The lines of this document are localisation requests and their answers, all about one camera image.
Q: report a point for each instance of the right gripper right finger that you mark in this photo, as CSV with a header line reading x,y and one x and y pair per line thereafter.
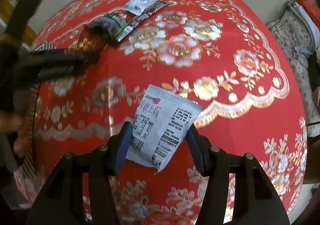
x,y
256,200

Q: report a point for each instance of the long brown chocolate bar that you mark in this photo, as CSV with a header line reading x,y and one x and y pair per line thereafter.
x,y
130,26

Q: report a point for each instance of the red foil snack packet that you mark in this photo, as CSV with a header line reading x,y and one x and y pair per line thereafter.
x,y
90,41

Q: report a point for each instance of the white strawberry snack packet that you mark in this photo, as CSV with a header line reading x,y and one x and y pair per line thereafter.
x,y
160,124

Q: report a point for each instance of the red floral tablecloth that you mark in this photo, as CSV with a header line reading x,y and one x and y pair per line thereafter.
x,y
216,53

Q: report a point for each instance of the black green snack packet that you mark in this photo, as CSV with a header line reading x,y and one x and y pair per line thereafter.
x,y
107,26

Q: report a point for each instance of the red knitted cloth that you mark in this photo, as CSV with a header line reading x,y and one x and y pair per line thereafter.
x,y
312,10

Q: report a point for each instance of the person's left hand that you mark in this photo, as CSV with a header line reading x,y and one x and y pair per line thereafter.
x,y
19,124

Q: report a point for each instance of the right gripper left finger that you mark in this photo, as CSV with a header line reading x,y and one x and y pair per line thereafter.
x,y
60,201

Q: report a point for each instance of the yellow door frame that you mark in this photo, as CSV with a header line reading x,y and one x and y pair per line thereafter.
x,y
15,24

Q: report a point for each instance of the small white snack packet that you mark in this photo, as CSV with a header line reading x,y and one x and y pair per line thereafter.
x,y
137,7

